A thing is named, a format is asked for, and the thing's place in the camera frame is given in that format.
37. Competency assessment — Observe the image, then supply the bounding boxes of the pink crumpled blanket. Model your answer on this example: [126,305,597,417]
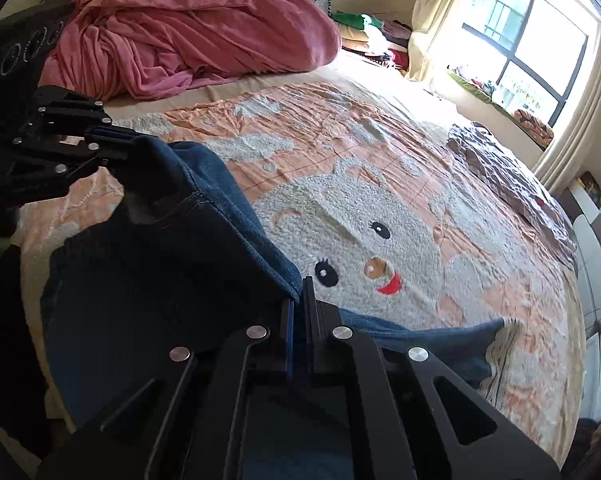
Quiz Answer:
[39,0,341,101]

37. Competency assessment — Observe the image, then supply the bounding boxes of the purple-grey crumpled quilt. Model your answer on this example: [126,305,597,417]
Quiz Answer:
[447,124,577,264]

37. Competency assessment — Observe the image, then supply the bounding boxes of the pile of folded clothes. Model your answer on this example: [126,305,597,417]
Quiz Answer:
[329,11,412,75]

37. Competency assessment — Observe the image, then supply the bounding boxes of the cream left curtain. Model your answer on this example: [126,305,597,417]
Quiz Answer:
[407,0,464,84]

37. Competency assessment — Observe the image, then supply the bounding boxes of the cream curtain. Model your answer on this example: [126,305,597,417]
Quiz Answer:
[532,24,601,194]
[407,0,464,84]

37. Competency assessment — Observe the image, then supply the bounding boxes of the window with dark frame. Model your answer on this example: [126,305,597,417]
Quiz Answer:
[448,0,589,127]

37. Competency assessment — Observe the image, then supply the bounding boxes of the peach bunny bedspread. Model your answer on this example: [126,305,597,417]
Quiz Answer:
[10,66,589,468]

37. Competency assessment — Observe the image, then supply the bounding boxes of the cream right curtain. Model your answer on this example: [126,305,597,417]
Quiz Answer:
[532,24,601,194]

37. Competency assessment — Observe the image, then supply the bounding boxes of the black rhinestone pillow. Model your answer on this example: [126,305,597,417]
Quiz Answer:
[0,3,75,96]

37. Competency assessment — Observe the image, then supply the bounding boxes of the white drawer cabinet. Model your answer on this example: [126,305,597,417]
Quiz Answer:
[568,180,601,422]

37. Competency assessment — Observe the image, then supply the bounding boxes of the blue denim pants lace hem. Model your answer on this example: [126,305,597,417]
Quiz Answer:
[40,134,507,480]

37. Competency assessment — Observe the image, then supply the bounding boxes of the clothes on window sill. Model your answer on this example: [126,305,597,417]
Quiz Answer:
[450,66,556,151]

